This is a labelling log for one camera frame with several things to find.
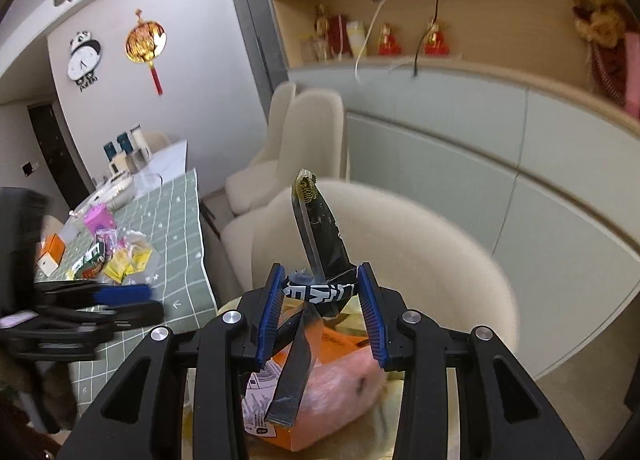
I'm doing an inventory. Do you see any orange white tissue box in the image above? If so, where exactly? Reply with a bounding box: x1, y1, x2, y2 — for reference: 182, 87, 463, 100
37, 234, 66, 277

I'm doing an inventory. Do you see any red figurine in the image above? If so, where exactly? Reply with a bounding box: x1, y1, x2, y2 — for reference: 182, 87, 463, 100
378, 24, 402, 56
423, 19, 450, 56

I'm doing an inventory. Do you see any orange snack bag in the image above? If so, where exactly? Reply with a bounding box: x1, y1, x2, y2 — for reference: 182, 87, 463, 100
242, 327, 386, 452

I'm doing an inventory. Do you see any far beige chair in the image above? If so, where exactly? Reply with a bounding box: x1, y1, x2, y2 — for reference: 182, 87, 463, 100
250, 81, 297, 166

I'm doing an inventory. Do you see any white bowl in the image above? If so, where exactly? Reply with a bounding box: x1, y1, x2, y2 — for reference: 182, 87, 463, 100
89, 173, 136, 212

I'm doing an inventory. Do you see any green milk carton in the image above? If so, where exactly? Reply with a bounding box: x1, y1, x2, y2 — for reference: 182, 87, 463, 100
65, 241, 106, 280

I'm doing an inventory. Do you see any yellow plastic trash bag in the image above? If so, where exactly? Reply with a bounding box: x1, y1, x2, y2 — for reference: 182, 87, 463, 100
241, 300, 402, 459

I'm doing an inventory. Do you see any red gold wall ornament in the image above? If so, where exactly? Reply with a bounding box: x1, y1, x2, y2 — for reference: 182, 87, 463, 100
125, 8, 167, 96

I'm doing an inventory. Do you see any middle beige chair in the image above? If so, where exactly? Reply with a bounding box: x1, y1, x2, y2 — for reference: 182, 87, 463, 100
220, 88, 347, 291

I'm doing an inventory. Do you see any pink translucent wrapper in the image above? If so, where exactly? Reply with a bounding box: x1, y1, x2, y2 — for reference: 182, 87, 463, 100
96, 228, 131, 256

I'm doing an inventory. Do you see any panda wall clock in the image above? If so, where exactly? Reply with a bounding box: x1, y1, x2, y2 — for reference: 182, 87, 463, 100
67, 30, 102, 92

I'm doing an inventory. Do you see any green checkered tablecloth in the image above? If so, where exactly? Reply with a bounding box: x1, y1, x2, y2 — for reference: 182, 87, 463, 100
34, 167, 219, 416

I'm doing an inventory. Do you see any left red figurine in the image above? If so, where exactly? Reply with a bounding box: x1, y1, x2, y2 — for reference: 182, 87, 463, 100
378, 24, 402, 56

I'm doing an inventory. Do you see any right red figurine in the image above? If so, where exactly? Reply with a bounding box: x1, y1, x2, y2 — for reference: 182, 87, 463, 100
423, 19, 450, 56

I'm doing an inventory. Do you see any yellow snack packet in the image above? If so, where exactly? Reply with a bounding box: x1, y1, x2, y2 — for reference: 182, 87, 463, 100
102, 248, 132, 284

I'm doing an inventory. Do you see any beige chair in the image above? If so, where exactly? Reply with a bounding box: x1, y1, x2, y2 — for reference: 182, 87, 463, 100
249, 178, 521, 356
250, 81, 297, 166
220, 88, 347, 291

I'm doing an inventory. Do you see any red flower gift bag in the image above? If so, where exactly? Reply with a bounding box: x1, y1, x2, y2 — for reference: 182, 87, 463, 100
571, 0, 639, 120

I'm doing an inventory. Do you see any near beige chair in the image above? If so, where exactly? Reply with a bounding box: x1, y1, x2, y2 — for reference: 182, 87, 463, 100
249, 178, 521, 356

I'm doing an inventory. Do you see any left gloved hand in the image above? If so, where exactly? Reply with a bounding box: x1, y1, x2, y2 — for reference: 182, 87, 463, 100
1, 352, 78, 434

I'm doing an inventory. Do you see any pink plastic container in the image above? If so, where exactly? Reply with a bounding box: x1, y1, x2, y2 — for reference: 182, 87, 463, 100
84, 203, 117, 236

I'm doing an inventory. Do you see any black snack wrapper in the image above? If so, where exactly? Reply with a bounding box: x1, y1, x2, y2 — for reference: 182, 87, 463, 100
267, 170, 356, 428

